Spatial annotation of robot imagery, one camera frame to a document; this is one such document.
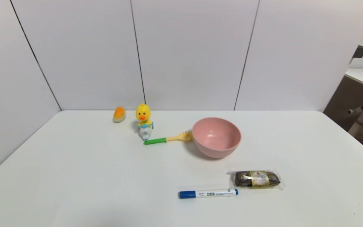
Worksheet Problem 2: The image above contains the yellow duck toy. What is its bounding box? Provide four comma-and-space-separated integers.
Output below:
135, 103, 154, 141

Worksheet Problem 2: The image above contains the pink bowl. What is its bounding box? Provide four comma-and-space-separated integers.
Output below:
192, 117, 242, 159

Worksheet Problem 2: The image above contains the orange and white toy bun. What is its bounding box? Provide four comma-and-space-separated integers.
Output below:
112, 106, 126, 123

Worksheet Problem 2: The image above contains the blue and white marker pen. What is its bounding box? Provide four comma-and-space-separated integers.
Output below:
179, 189, 239, 199

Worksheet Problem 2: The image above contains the wrapped chocolate balls pack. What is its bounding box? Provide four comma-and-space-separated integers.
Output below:
228, 169, 286, 190

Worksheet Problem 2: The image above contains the white desk with brown panel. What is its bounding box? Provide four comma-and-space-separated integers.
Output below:
323, 68, 363, 131

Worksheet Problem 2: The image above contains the yellow fork with green handle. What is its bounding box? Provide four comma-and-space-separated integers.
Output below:
143, 130, 193, 145

